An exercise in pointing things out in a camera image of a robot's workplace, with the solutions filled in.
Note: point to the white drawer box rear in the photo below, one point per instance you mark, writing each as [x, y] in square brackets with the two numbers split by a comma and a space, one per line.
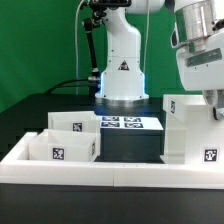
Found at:
[78, 121]

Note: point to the white drawer box front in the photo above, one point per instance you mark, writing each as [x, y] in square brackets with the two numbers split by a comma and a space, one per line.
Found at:
[58, 145]

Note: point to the white drawer cabinet housing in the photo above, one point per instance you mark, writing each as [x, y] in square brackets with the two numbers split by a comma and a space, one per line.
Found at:
[192, 135]

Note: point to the white drawer box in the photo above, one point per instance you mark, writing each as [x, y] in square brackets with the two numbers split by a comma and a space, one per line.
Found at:
[78, 121]
[58, 145]

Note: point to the white marker sheet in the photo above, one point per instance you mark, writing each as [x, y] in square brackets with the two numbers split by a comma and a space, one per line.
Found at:
[130, 123]

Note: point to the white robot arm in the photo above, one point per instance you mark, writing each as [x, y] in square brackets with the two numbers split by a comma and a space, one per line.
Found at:
[198, 37]

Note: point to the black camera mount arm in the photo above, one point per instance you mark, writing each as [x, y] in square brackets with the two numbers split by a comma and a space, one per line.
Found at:
[89, 25]

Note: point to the white perimeter fence frame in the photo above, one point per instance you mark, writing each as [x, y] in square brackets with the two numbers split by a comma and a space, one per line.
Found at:
[17, 168]

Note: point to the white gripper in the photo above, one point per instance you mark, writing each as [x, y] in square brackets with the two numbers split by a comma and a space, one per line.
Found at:
[204, 71]

